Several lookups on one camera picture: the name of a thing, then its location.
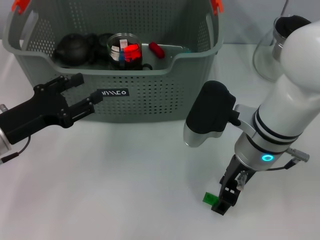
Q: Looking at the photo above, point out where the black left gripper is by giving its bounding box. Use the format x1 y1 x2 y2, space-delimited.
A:
0 72 104 145

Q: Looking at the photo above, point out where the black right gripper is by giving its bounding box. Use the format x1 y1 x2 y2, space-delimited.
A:
211 154 256 216

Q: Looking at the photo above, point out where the green toy brick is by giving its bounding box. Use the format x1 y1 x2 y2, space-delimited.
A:
202 191 219 206

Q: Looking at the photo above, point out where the glass teacup black holder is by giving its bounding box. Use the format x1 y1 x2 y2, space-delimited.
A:
94 33 112 65
106 33 153 71

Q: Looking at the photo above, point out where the beige translucent toy brick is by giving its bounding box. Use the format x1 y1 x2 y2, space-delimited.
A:
109 44 120 61

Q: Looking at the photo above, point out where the large orange-red toy brick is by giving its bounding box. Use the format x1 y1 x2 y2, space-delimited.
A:
124 44 140 54

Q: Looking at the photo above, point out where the grey perforated storage bin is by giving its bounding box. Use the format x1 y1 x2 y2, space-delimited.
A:
1 0 224 123

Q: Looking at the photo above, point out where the dark red toy brick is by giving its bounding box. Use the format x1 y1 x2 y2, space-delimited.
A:
148 42 165 59

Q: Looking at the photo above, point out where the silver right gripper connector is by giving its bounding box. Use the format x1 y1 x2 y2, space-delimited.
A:
236 171 247 192

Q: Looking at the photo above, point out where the black clay teapot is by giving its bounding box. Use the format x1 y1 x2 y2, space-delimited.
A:
53 33 97 68

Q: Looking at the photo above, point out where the silver right wrist plug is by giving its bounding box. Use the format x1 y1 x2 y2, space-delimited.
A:
286 147 311 166

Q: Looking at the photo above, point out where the dark right gripper cable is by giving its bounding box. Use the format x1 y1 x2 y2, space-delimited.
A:
266 159 296 172

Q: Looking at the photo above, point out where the dark gripper cable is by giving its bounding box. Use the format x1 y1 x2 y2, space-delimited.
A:
0 136 32 163
266 159 296 172

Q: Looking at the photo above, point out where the dark left gripper cable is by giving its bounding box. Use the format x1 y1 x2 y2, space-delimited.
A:
0 136 32 163

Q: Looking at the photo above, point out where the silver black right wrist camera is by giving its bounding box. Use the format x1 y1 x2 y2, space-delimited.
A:
183 80 242 148

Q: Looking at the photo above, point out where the glass teapot black handle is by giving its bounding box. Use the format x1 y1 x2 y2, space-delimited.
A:
252 14 312 82

